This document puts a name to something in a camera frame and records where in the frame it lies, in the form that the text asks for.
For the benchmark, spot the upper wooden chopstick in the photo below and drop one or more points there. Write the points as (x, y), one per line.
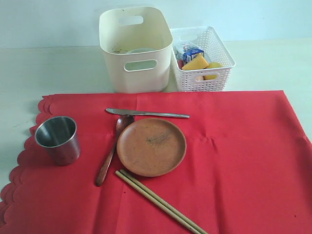
(162, 201)

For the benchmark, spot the blue white milk carton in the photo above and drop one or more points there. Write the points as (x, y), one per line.
(187, 51)

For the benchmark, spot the red sausage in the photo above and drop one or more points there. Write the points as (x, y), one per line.
(180, 64)

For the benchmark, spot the white woven plastic basket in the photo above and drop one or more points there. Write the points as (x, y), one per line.
(207, 39)

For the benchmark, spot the yellow lemon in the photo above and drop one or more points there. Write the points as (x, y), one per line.
(212, 65)

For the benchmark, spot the white ceramic bowl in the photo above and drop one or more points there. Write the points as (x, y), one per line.
(140, 65)

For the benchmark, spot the lower wooden chopstick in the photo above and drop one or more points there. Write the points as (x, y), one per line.
(158, 204)

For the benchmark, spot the cream plastic tub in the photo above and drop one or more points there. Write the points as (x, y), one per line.
(125, 29)

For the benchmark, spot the stainless steel cup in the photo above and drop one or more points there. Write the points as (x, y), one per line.
(58, 135)

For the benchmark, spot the silver table knife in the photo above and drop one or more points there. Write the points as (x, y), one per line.
(144, 113)

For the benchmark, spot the brown wooden plate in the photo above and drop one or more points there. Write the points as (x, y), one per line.
(151, 147)

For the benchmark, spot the red scalloped table cloth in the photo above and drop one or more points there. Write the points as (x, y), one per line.
(247, 169)

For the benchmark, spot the dark wooden spoon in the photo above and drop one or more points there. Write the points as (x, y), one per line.
(123, 122)

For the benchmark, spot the wooden chopstick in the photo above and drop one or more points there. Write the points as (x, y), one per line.
(162, 201)
(158, 204)

